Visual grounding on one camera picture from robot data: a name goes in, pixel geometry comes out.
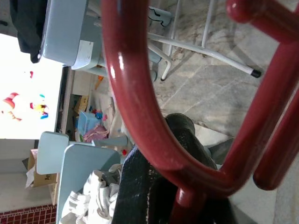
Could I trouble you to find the white clothes pile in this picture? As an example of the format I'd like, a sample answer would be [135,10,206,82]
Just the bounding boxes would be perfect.
[59,163,122,224]

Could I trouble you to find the brown cardboard box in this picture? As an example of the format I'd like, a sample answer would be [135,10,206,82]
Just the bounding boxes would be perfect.
[25,149,60,189]

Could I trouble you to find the light blue kids table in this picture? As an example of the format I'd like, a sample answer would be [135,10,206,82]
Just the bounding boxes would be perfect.
[88,6,174,82]

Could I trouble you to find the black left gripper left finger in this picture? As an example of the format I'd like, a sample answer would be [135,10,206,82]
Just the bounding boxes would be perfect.
[112,147,178,224]

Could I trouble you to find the pink plastic hanger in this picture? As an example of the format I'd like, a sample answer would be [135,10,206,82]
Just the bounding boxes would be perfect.
[100,0,299,224]

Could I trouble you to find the television screen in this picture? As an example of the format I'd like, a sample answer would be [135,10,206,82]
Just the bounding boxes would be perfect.
[0,32,64,140]

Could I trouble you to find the pink fabric toy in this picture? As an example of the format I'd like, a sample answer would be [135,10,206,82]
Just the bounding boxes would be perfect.
[83,125,110,143]

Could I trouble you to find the light blue folding table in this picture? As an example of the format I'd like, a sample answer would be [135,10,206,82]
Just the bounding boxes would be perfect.
[42,0,262,81]

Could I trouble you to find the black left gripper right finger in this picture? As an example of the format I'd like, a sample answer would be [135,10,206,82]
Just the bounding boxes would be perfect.
[166,113,219,170]

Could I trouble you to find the black long sleeve garment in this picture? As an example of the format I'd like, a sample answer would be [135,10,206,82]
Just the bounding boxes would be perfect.
[9,0,49,63]

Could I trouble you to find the light blue kids chair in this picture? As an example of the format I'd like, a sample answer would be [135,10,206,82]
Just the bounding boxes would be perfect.
[37,131,128,175]
[56,143,122,224]

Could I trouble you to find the white TV stand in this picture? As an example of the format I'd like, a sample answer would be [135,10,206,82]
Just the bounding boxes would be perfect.
[56,66,117,145]

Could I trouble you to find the blue toy basket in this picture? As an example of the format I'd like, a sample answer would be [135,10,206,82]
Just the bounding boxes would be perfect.
[77,111,99,136]

